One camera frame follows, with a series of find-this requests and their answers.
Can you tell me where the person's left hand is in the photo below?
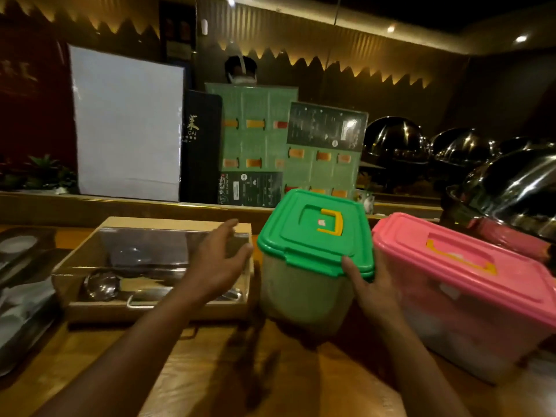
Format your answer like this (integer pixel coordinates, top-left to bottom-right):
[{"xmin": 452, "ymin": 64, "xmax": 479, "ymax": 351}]
[{"xmin": 180, "ymin": 218, "xmax": 254, "ymax": 305}]

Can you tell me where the person's right hand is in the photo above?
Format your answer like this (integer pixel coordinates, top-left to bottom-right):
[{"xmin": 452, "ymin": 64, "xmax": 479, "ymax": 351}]
[{"xmin": 341, "ymin": 248, "xmax": 408, "ymax": 333}]

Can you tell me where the wooden box with clear lid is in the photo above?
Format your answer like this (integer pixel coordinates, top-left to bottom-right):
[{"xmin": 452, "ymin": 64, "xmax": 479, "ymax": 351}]
[{"xmin": 51, "ymin": 217, "xmax": 255, "ymax": 323}]

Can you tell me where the pink-lid plastic container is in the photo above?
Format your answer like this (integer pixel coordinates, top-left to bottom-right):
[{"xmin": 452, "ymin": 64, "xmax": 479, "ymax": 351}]
[{"xmin": 371, "ymin": 212, "xmax": 556, "ymax": 385}]

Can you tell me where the green-lid plastic container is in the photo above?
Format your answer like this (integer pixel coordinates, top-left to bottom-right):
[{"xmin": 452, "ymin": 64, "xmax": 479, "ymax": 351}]
[{"xmin": 256, "ymin": 188, "xmax": 376, "ymax": 337}]

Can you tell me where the tray of white spoons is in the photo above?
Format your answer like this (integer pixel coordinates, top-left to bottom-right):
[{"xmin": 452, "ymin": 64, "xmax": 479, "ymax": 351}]
[
  {"xmin": 0, "ymin": 226, "xmax": 57, "ymax": 279},
  {"xmin": 0, "ymin": 249, "xmax": 70, "ymax": 378}
]

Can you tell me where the person's left forearm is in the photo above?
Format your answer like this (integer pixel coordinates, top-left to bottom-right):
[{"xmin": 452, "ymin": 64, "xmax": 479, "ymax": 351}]
[{"xmin": 32, "ymin": 290, "xmax": 218, "ymax": 417}]

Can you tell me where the person's right forearm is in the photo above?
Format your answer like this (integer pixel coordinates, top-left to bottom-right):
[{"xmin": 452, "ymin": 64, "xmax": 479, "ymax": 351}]
[{"xmin": 369, "ymin": 314, "xmax": 472, "ymax": 417}]

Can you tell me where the black menu folder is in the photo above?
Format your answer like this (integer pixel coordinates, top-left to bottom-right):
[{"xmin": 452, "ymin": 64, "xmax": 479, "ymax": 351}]
[{"xmin": 180, "ymin": 89, "xmax": 223, "ymax": 204}]

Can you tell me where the large green laminated menu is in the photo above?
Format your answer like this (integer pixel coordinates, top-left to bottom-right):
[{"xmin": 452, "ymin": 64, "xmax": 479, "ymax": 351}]
[{"xmin": 204, "ymin": 82, "xmax": 299, "ymax": 208}]

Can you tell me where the green menu with dark panel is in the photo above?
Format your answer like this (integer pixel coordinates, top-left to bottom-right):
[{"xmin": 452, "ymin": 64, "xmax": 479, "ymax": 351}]
[{"xmin": 282, "ymin": 101, "xmax": 369, "ymax": 200}]

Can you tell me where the white blank board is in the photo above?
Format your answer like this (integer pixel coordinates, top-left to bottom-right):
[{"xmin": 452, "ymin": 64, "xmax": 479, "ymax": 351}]
[{"xmin": 68, "ymin": 44, "xmax": 185, "ymax": 203}]

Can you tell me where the row of steel chafing domes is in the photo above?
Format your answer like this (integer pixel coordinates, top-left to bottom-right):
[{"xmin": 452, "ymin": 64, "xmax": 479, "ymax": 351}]
[{"xmin": 358, "ymin": 116, "xmax": 556, "ymax": 274}]

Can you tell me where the pile of white spoons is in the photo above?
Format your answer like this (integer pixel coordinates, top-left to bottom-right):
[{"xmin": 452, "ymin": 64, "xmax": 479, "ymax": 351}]
[{"xmin": 0, "ymin": 277, "xmax": 56, "ymax": 331}]

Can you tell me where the green plant with red berries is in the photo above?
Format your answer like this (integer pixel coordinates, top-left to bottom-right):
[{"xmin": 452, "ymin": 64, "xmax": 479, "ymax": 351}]
[{"xmin": 0, "ymin": 153, "xmax": 79, "ymax": 194}]

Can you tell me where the small white bowl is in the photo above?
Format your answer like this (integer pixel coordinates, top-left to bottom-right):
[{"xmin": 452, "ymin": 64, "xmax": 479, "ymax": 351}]
[{"xmin": 0, "ymin": 235, "xmax": 39, "ymax": 257}]

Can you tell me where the red menu board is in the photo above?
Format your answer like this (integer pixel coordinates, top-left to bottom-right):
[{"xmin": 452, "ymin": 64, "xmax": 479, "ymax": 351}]
[{"xmin": 0, "ymin": 25, "xmax": 79, "ymax": 170}]

